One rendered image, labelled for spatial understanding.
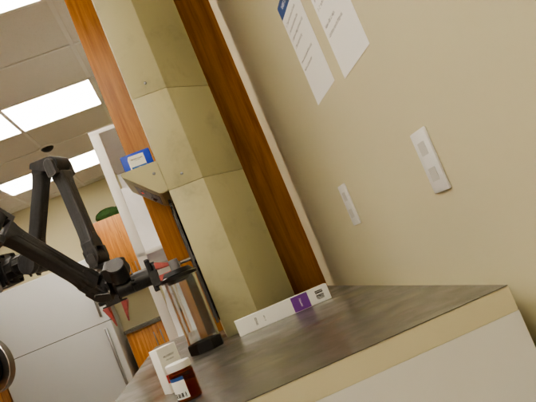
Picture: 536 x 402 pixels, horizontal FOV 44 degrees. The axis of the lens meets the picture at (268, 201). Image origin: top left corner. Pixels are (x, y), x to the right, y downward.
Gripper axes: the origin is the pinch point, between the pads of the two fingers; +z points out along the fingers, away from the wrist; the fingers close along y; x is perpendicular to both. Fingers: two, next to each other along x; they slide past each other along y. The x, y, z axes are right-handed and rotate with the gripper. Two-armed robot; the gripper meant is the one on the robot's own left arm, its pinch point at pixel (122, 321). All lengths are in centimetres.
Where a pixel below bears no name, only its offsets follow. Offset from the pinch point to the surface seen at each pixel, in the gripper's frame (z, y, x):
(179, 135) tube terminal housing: -44, 42, -46
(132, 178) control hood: -38, 24, -46
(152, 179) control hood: -35, 29, -46
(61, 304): -42, -101, 443
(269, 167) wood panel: -30, 70, -9
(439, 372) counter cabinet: 26, 56, -149
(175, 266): -8, 26, -57
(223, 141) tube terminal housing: -40, 55, -35
